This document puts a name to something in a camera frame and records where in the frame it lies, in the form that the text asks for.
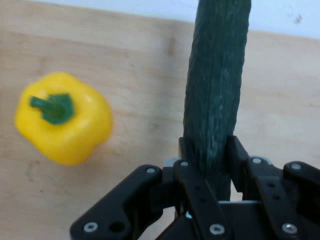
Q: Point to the yellow bell pepper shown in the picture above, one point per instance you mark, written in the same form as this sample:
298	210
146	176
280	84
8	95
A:
65	135

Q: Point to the long dark green cucumber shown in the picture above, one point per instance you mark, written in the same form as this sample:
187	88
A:
215	75

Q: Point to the wooden cutting board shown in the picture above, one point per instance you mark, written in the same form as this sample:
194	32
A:
140	62

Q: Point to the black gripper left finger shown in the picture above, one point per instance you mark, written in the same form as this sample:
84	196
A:
125	200

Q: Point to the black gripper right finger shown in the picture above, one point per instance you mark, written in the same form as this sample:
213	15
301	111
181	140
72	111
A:
295	195

